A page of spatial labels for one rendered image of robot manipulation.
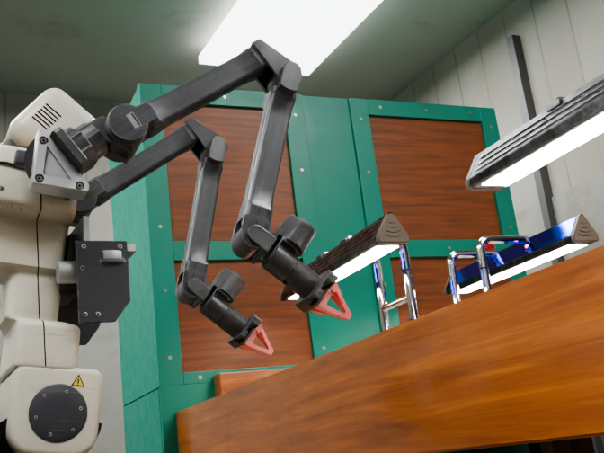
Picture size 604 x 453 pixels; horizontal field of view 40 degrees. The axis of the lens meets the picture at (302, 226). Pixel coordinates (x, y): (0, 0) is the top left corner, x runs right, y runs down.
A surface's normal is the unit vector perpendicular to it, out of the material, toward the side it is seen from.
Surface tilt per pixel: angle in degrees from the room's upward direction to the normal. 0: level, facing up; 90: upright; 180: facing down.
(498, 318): 90
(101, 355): 90
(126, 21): 180
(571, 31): 90
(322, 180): 90
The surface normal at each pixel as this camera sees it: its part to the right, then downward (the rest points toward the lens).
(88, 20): 0.11, 0.96
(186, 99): 0.42, -0.31
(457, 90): -0.89, -0.02
